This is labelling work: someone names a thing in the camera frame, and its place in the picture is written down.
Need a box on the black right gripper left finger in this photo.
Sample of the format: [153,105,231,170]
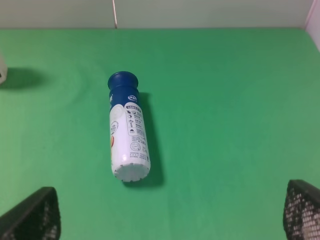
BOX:
[0,186,61,240]

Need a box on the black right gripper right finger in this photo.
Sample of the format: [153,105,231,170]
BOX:
[283,179,320,240]

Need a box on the blue capped white bottle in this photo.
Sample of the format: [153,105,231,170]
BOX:
[108,71,151,183]

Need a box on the green table cloth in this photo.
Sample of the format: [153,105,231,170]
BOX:
[0,28,320,240]

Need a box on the white milk bottle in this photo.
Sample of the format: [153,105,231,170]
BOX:
[0,54,8,84]

